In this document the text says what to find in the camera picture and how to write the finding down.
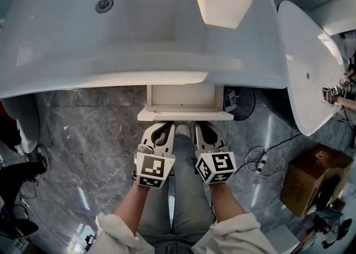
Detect black mesh wastebasket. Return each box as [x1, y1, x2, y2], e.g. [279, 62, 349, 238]
[223, 87, 256, 121]

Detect white power strip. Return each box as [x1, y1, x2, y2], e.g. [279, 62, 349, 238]
[257, 154, 268, 174]

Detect long black cable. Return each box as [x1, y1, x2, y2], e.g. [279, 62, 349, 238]
[246, 133, 303, 164]

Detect white ceramic sink basin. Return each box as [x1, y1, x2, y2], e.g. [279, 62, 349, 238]
[0, 0, 288, 100]

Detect white and green bathtub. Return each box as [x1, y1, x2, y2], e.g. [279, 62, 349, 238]
[277, 0, 347, 136]

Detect person's right forearm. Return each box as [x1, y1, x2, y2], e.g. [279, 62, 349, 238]
[210, 182, 248, 224]

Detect person's white shoe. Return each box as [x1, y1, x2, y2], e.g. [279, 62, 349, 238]
[175, 124, 191, 137]

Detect person's left forearm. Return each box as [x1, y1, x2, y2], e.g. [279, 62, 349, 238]
[112, 184, 152, 238]

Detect white drawer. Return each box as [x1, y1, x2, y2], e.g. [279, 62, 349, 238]
[137, 83, 235, 122]

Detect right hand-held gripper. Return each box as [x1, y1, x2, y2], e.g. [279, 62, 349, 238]
[194, 121, 237, 185]

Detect person's light blue jeans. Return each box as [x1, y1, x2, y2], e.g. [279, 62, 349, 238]
[137, 133, 217, 254]

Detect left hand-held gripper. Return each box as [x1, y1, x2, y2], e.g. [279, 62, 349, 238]
[134, 121, 177, 189]

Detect metal sink drain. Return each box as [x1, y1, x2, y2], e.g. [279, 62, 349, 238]
[95, 0, 115, 14]

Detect large cardboard box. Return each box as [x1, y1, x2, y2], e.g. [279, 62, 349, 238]
[280, 144, 354, 218]

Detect thin white cable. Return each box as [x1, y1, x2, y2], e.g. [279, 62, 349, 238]
[244, 146, 285, 184]

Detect person's cream knit sweater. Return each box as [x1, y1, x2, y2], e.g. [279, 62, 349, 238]
[96, 212, 279, 254]

